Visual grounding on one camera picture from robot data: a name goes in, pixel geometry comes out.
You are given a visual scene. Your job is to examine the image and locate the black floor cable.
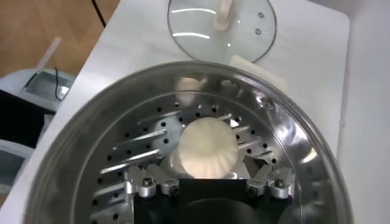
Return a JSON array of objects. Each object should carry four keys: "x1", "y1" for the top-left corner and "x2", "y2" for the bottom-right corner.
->
[{"x1": 90, "y1": 0, "x2": 107, "y2": 29}]

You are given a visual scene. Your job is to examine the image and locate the stainless steel steamer basket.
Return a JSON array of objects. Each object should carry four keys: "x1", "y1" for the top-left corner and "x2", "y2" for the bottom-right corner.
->
[{"x1": 23, "y1": 54, "x2": 354, "y2": 224}]

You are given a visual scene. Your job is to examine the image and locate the round glass pot lid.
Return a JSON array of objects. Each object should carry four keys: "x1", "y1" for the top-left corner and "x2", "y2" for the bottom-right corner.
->
[{"x1": 166, "y1": 0, "x2": 278, "y2": 64}]

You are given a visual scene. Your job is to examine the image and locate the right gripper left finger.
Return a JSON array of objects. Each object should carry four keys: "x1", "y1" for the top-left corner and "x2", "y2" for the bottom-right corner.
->
[{"x1": 124, "y1": 163, "x2": 180, "y2": 199}]

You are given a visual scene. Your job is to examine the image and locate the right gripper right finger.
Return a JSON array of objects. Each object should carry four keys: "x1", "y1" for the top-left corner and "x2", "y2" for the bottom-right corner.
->
[{"x1": 243, "y1": 154, "x2": 295, "y2": 200}]

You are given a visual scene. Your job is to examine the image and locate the white steamed baozi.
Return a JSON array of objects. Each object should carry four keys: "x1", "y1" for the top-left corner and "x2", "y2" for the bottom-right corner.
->
[{"x1": 176, "y1": 117, "x2": 239, "y2": 180}]

